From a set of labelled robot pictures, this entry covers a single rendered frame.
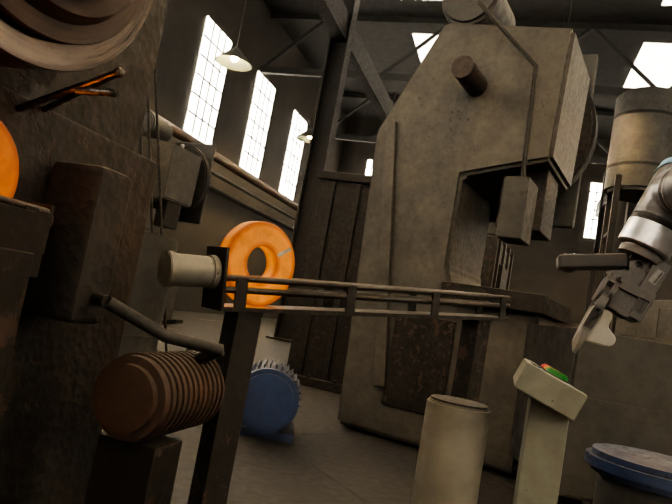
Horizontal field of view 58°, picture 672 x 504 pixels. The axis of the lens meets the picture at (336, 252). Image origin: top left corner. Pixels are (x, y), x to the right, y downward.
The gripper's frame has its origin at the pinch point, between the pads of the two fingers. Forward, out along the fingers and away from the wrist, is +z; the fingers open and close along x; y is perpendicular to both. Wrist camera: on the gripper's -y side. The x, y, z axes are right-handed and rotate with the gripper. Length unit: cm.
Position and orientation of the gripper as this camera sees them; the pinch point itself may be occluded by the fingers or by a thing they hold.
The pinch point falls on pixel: (573, 344)
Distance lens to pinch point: 115.8
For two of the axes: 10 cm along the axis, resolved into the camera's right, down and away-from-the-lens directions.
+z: -4.9, 8.7, 0.2
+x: 2.7, 1.3, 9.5
